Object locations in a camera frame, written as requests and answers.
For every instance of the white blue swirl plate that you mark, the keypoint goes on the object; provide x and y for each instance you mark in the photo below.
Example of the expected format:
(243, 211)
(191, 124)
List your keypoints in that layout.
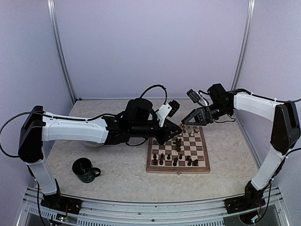
(92, 144)

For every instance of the dark knight piece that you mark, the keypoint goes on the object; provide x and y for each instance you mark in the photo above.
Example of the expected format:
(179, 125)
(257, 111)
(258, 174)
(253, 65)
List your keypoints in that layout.
(175, 162)

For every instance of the aluminium corner post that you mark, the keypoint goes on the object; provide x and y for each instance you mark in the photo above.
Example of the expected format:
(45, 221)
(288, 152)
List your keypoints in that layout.
(244, 44)
(59, 49)

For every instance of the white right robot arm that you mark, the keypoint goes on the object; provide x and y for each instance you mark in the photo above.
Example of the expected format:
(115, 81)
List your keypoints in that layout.
(273, 128)

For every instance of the aluminium frame rail front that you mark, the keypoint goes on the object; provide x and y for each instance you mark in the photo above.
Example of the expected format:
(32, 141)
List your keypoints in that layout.
(95, 212)

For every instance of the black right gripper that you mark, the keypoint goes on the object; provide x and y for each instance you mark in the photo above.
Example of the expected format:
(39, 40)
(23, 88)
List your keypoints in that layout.
(205, 117)

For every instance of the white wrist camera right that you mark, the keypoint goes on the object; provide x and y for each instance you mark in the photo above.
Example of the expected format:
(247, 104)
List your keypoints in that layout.
(197, 98)

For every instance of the aluminium corner post left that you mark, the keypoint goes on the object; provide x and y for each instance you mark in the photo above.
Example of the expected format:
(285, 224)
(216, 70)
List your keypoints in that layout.
(59, 49)

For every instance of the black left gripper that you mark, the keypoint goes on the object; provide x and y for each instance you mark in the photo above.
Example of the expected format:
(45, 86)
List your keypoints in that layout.
(170, 127)

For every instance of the aluminium corner post right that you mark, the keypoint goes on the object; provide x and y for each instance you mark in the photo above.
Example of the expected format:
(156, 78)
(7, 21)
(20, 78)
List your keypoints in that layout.
(244, 44)

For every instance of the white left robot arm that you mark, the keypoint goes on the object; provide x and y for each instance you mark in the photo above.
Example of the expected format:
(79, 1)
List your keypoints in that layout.
(137, 120)

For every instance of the dark green mug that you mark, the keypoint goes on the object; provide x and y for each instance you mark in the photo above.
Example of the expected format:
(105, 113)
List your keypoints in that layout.
(85, 171)

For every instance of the wooden folding chess board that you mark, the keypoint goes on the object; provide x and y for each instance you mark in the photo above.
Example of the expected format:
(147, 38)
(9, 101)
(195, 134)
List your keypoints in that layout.
(193, 145)

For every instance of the dark bishop piece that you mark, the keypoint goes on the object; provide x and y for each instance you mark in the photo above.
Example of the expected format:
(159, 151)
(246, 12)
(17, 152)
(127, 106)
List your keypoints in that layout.
(189, 161)

